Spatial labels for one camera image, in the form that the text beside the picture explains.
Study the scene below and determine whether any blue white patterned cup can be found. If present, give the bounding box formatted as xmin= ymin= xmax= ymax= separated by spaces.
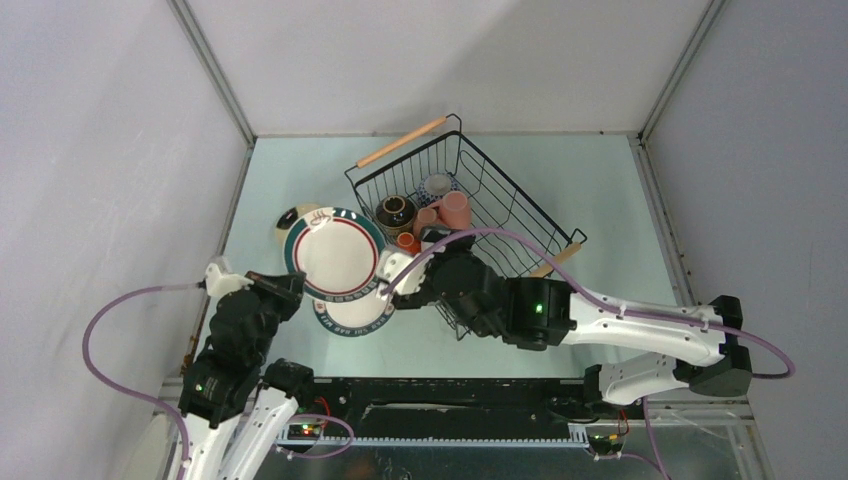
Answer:
xmin=416 ymin=173 xmax=460 ymax=207

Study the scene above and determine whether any green rim Hao Wei plate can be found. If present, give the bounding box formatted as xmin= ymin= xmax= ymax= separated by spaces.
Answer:
xmin=312 ymin=293 xmax=395 ymax=337

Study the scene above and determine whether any wooden rack handle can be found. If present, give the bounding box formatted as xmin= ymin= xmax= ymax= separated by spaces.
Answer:
xmin=530 ymin=242 xmax=582 ymax=278
xmin=355 ymin=116 xmax=448 ymax=169

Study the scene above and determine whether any cream plate with plum blossom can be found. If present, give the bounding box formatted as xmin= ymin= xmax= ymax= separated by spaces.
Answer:
xmin=274 ymin=203 xmax=321 ymax=247

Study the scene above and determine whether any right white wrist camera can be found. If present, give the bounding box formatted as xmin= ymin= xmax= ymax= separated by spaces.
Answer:
xmin=376 ymin=246 xmax=434 ymax=300

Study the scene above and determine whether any black wire dish rack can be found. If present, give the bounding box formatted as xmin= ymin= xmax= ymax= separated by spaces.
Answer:
xmin=343 ymin=112 xmax=589 ymax=342

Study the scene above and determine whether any small pink cup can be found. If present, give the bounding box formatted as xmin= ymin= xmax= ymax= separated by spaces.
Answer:
xmin=412 ymin=207 xmax=439 ymax=238

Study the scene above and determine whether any orange cup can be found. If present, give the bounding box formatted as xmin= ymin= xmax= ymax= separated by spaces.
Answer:
xmin=396 ymin=232 xmax=422 ymax=256

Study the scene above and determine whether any right wooden rack handle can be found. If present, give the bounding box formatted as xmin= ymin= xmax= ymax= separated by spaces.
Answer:
xmin=530 ymin=242 xmax=582 ymax=278

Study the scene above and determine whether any right controller board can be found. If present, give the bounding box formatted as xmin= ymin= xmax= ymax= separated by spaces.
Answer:
xmin=586 ymin=431 xmax=629 ymax=460

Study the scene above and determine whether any left wooden rack handle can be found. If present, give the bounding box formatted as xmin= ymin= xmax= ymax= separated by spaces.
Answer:
xmin=355 ymin=116 xmax=448 ymax=169

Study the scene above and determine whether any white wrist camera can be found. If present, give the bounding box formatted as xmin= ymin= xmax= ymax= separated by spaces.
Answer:
xmin=376 ymin=246 xmax=434 ymax=300
xmin=203 ymin=257 xmax=254 ymax=298

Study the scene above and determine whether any large pink cup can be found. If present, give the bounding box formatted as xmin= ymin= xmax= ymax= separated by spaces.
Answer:
xmin=437 ymin=190 xmax=472 ymax=230

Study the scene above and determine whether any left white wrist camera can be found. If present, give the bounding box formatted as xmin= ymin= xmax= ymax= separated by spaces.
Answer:
xmin=203 ymin=257 xmax=254 ymax=298

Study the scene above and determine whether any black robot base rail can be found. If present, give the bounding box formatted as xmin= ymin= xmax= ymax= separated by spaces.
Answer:
xmin=309 ymin=377 xmax=643 ymax=443

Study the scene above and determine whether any controller board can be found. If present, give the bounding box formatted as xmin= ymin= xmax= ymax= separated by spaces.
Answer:
xmin=285 ymin=423 xmax=324 ymax=442
xmin=586 ymin=431 xmax=629 ymax=460

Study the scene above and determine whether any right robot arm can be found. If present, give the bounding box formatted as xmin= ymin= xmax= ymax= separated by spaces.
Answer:
xmin=377 ymin=230 xmax=754 ymax=418

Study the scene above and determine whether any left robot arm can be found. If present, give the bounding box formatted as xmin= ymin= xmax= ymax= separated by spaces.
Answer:
xmin=168 ymin=263 xmax=316 ymax=479

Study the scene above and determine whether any green red rim plate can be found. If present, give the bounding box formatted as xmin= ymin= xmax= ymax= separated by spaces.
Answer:
xmin=282 ymin=207 xmax=385 ymax=303

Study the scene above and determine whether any left controller board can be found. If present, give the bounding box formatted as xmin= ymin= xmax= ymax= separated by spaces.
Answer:
xmin=285 ymin=423 xmax=324 ymax=442

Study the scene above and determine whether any dark brown glazed bowl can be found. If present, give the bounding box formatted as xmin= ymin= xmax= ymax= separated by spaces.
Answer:
xmin=375 ymin=195 xmax=418 ymax=239

